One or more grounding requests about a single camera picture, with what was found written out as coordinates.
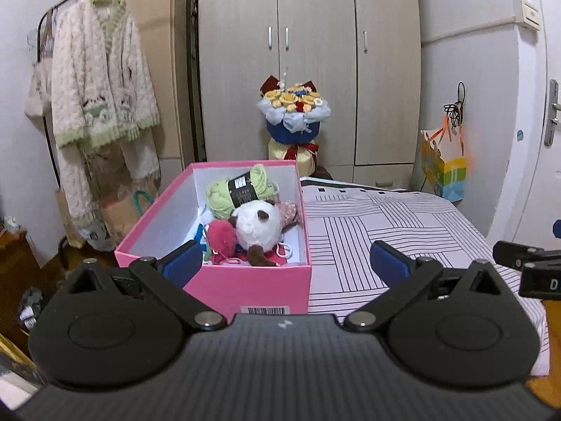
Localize white door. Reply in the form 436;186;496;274
486;0;561;250

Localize pink cardboard box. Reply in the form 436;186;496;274
115;161;313;315

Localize red envelope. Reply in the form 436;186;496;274
239;252;303;268

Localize hanging black cables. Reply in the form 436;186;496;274
444;81;467;132

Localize metal door handle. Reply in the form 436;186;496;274
545;79;561;147

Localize wooden board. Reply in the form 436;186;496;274
79;0;194;172

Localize cream and green cardigan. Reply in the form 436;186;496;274
50;0;161;240

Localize striped sheet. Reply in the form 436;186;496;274
300;175;550;378

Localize red plush toy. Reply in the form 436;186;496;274
207;220;239;264

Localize beige wardrobe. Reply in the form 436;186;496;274
197;0;421;189

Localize white tote bag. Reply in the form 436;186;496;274
24;59;55;130

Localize colourful paper bag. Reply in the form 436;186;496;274
421;127;469;205

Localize flower bouquet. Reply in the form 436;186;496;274
256;68;332;176

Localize green yarn ball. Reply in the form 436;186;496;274
206;163;280;220

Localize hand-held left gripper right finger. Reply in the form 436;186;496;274
343;240;509;332

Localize pink floral cloth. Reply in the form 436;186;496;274
276;200;304;229

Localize brown paper bag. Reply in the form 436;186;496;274
103;191;158;250

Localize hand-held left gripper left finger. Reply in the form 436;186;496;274
66;240;229;332

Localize panda plush toy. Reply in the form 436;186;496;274
229;199;290;268

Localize beige wall box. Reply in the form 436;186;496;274
513;0;542;31

